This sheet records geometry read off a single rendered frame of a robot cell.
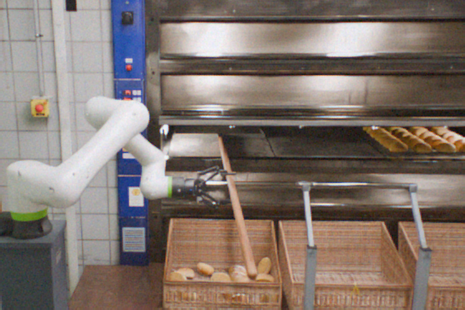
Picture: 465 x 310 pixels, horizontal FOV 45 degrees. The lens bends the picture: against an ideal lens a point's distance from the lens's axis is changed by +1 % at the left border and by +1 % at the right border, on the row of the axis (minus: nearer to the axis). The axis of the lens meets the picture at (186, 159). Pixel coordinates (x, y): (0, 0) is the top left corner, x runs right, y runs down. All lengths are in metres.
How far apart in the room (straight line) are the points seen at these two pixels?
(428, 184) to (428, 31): 0.78
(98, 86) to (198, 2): 0.65
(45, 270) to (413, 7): 2.09
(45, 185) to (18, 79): 1.26
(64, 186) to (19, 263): 0.35
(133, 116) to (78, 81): 0.96
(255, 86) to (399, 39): 0.73
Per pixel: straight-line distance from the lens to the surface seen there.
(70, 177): 1.83
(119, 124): 1.99
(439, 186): 3.25
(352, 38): 2.94
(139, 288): 2.92
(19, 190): 1.94
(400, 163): 3.13
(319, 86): 2.94
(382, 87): 3.02
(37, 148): 3.07
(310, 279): 2.57
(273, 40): 2.87
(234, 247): 3.05
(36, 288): 2.05
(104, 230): 3.14
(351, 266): 3.16
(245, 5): 2.87
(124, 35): 2.85
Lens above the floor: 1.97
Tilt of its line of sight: 16 degrees down
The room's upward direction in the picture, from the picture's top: straight up
